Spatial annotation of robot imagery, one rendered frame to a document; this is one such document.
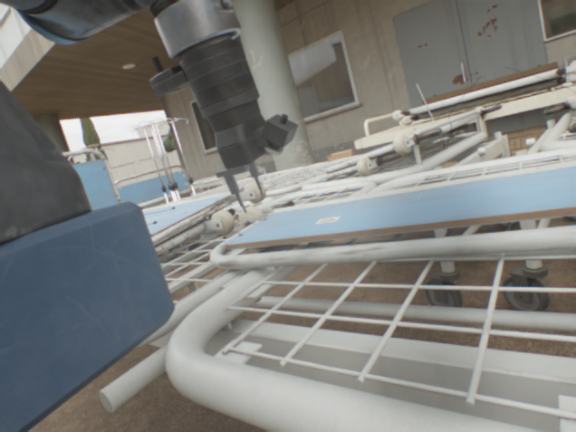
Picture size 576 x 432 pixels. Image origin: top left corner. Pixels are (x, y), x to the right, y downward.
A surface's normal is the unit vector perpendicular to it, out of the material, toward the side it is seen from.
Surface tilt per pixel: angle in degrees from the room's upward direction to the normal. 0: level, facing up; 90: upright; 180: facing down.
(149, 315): 90
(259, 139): 101
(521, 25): 90
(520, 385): 90
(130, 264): 90
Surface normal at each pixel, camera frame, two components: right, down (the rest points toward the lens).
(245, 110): 0.88, -0.01
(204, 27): 0.18, 0.27
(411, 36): -0.57, 0.28
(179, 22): -0.22, 0.40
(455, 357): -0.26, -0.95
